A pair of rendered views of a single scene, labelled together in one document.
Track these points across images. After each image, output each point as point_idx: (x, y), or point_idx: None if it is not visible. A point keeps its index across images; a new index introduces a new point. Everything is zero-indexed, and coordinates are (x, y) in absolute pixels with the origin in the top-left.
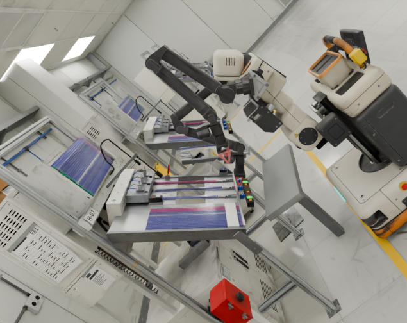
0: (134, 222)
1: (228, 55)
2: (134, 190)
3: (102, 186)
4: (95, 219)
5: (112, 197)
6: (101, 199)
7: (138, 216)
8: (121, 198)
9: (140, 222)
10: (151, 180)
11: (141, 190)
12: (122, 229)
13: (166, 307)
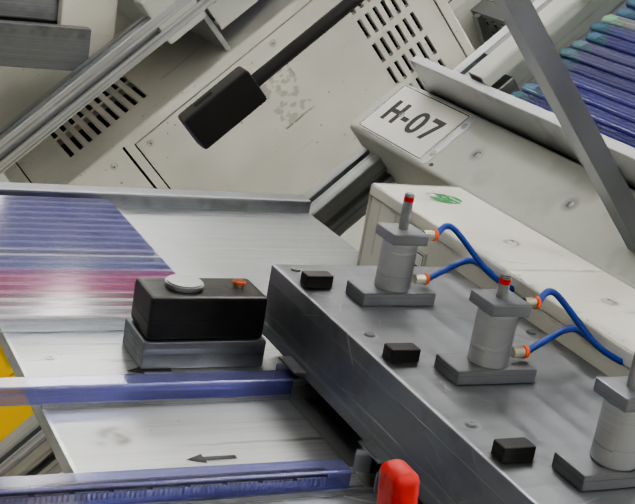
0: (226, 248)
1: None
2: (453, 307)
3: None
4: (383, 139)
5: (493, 217)
6: (516, 187)
7: (230, 271)
8: (414, 206)
9: (183, 246)
10: (434, 407)
11: (369, 282)
12: (252, 223)
13: None
